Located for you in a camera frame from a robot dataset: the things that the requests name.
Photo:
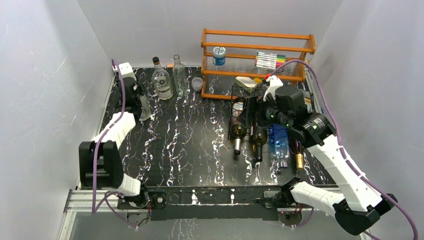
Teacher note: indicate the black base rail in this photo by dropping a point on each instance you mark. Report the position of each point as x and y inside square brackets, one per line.
[213, 202]

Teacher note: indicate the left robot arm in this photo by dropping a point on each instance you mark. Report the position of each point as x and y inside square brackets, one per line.
[100, 163]

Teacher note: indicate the orange wooden shelf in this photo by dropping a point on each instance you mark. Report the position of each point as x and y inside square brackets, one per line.
[228, 54]

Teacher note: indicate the dark green wine bottle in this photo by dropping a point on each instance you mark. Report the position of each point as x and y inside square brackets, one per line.
[258, 138]

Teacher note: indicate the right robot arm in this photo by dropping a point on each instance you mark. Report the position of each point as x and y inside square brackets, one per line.
[358, 206]

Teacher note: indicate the cream cardboard box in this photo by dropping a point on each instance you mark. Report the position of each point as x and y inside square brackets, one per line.
[246, 83]

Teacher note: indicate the pack of coloured markers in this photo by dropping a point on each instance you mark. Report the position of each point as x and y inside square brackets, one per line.
[268, 60]

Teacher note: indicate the small clear bottle dark cap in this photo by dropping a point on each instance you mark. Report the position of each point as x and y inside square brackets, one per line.
[145, 108]

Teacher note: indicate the small clear plastic cup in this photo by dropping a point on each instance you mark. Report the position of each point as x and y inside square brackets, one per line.
[197, 84]

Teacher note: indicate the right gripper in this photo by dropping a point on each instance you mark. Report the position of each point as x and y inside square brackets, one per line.
[256, 104]

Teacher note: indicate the blue glass bottle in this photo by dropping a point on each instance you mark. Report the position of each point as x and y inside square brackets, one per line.
[281, 146]

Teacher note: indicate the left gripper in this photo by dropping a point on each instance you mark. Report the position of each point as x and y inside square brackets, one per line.
[139, 87]

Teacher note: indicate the black wire wine rack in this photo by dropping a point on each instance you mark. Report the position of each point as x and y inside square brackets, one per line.
[264, 113]

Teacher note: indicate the green wine bottle silver capsule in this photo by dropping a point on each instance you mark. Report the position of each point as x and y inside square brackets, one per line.
[237, 130]

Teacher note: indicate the tall clear glass bottle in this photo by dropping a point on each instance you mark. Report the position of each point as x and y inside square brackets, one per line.
[179, 75]

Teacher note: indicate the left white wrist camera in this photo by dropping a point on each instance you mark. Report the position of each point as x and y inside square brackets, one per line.
[126, 70]

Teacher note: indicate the blue lidded jar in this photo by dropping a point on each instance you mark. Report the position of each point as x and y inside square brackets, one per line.
[219, 55]

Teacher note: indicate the round clear liquor bottle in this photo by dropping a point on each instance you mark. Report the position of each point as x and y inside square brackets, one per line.
[161, 81]

